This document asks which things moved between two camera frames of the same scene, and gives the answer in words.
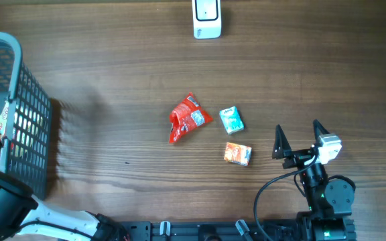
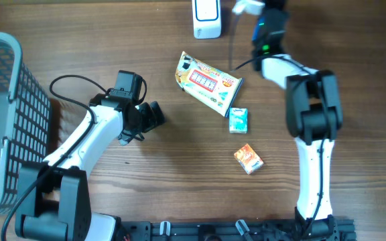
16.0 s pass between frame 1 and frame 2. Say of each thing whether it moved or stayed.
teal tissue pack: moved
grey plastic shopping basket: stayed
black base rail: stayed
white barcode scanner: stayed
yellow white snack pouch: moved
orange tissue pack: moved
